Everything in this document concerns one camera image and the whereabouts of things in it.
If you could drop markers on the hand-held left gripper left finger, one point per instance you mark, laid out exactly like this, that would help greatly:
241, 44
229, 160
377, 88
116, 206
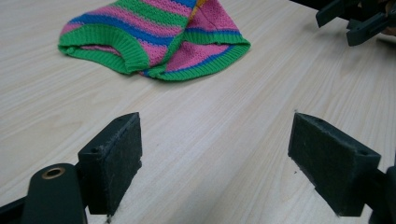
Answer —
109, 168

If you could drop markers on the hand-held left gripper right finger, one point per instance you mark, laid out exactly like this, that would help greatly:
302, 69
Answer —
330, 161

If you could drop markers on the striped knitted pet sweater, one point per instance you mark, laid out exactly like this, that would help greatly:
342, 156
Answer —
149, 31

